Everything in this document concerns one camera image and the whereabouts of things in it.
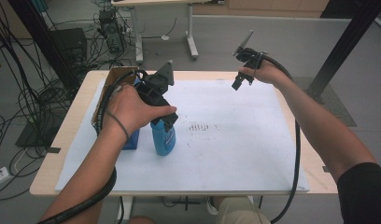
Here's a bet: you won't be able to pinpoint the person's right hand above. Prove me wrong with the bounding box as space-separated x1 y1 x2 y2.
238 60 289 91

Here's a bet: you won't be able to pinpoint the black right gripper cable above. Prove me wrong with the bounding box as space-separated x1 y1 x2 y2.
260 54 303 224

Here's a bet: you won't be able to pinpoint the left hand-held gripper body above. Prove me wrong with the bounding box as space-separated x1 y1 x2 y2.
135 60 176 108

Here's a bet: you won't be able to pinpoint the black wrist band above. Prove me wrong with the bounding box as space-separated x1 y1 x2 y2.
105 111 131 140

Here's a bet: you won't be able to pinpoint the blue plastic bottle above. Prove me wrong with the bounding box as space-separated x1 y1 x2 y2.
149 119 177 157

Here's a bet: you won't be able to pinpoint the person's left hand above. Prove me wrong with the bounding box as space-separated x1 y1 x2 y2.
103 83 177 142

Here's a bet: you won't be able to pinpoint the blue cardboard box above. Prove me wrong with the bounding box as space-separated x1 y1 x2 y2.
91 65 142 151

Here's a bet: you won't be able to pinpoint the bundle of black floor cables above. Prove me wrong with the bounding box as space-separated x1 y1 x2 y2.
0 0 140 202

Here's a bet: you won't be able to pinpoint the person's bare knee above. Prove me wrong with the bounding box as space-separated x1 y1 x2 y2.
127 215 156 224

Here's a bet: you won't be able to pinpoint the black slanted frame post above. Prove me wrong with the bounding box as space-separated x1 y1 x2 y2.
7 0 81 91

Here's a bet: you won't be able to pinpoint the white table leg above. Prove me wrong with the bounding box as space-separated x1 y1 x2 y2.
118 195 134 222

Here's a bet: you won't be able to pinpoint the person's khaki shorts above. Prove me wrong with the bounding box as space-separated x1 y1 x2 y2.
216 196 272 224

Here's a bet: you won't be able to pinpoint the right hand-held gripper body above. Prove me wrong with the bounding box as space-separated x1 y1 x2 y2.
233 30 268 78

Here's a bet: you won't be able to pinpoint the black equipment box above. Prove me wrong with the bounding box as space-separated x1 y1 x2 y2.
50 27 89 63

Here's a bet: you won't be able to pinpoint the grey computer tower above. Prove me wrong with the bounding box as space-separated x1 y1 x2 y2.
97 8 126 54

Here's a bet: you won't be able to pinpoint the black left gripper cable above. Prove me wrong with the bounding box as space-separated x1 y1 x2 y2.
35 68 149 224

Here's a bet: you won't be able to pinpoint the white background desk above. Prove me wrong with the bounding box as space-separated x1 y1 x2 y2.
110 0 226 65

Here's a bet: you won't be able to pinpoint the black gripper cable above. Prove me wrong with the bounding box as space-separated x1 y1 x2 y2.
260 54 303 224
35 68 149 224

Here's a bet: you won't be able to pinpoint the person's black sleeve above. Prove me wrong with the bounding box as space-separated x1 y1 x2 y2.
336 161 381 224

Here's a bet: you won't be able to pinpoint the black floor base plate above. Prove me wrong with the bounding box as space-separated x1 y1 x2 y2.
15 120 61 148

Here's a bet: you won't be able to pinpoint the white table sheet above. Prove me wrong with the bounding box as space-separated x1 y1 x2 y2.
54 78 310 192

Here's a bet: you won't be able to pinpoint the black frame post with foot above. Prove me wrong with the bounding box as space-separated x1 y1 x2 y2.
304 0 381 101

